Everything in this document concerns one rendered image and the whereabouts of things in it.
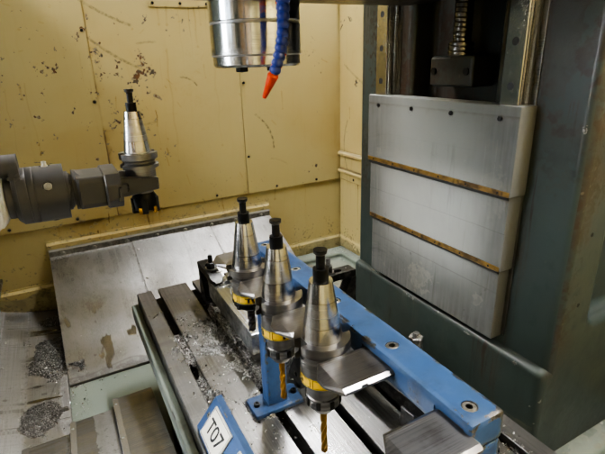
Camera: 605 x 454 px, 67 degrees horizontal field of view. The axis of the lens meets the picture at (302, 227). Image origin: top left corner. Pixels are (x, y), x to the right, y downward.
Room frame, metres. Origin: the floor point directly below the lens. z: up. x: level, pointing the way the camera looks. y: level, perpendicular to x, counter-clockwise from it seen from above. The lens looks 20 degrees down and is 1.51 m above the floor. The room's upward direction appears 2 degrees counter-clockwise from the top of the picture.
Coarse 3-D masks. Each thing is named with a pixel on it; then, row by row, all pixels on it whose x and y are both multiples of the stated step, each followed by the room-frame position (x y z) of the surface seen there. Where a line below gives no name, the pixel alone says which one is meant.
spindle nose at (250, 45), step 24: (216, 0) 0.82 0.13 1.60; (240, 0) 0.80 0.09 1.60; (264, 0) 0.80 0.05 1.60; (216, 24) 0.83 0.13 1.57; (240, 24) 0.80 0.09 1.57; (264, 24) 0.80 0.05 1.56; (216, 48) 0.83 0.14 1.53; (240, 48) 0.80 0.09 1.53; (264, 48) 0.80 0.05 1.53; (288, 48) 0.83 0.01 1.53
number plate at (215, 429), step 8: (216, 408) 0.63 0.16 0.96; (216, 416) 0.62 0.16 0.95; (208, 424) 0.62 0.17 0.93; (216, 424) 0.60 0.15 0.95; (224, 424) 0.59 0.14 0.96; (200, 432) 0.62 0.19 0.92; (208, 432) 0.60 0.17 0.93; (216, 432) 0.59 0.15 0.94; (224, 432) 0.58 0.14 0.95; (208, 440) 0.59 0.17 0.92; (216, 440) 0.58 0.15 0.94; (224, 440) 0.57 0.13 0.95; (208, 448) 0.58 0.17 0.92; (216, 448) 0.57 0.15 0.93; (224, 448) 0.56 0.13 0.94
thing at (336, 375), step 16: (352, 352) 0.41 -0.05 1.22; (368, 352) 0.41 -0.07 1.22; (320, 368) 0.39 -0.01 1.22; (336, 368) 0.39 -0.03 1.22; (352, 368) 0.38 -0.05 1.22; (368, 368) 0.38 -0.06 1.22; (384, 368) 0.38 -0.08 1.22; (320, 384) 0.37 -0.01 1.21; (336, 384) 0.36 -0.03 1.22; (352, 384) 0.36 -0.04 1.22; (368, 384) 0.36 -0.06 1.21
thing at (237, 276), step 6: (264, 258) 0.65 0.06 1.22; (228, 264) 0.63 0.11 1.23; (264, 264) 0.62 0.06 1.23; (228, 270) 0.63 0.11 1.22; (234, 270) 0.61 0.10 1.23; (240, 270) 0.60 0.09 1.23; (246, 270) 0.60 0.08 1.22; (252, 270) 0.60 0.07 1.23; (258, 270) 0.60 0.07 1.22; (228, 276) 0.63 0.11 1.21; (234, 276) 0.60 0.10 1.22; (240, 276) 0.60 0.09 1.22; (246, 276) 0.60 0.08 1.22; (252, 276) 0.60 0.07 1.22; (258, 276) 0.60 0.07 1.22; (234, 282) 0.60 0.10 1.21
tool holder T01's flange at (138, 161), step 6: (156, 150) 0.78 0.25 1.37; (120, 156) 0.77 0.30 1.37; (126, 156) 0.75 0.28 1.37; (132, 156) 0.74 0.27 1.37; (138, 156) 0.75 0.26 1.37; (144, 156) 0.75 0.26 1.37; (150, 156) 0.76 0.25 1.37; (156, 156) 0.77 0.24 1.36; (126, 162) 0.75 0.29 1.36; (132, 162) 0.75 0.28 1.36; (138, 162) 0.75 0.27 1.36; (144, 162) 0.75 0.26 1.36; (150, 162) 0.76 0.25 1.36; (156, 162) 0.77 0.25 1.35; (126, 168) 0.75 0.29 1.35; (132, 168) 0.74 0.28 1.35; (138, 168) 0.74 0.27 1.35; (144, 168) 0.75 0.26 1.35
